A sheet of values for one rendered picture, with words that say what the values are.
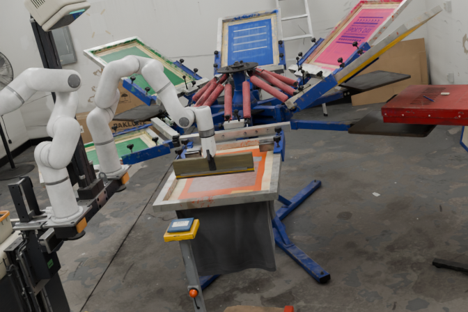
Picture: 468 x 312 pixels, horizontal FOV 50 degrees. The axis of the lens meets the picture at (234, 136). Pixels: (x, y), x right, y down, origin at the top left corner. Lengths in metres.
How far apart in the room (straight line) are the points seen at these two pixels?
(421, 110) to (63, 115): 1.77
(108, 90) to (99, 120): 0.15
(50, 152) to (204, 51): 5.18
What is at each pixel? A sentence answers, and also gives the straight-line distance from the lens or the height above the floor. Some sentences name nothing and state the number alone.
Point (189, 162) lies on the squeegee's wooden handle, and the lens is 2.40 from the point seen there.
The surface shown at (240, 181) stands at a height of 0.96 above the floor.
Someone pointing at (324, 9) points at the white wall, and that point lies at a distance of 6.82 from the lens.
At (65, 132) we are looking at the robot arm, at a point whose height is 1.49.
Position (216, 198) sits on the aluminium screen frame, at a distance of 2.32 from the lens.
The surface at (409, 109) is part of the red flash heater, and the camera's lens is 2.83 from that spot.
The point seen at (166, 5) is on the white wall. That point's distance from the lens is 7.02.
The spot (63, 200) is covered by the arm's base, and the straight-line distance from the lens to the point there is 2.10.
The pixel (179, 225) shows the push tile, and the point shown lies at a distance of 2.19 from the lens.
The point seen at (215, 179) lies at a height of 0.96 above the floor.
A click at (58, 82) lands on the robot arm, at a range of 1.97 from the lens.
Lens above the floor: 1.94
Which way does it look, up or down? 18 degrees down
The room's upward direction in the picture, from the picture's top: 11 degrees counter-clockwise
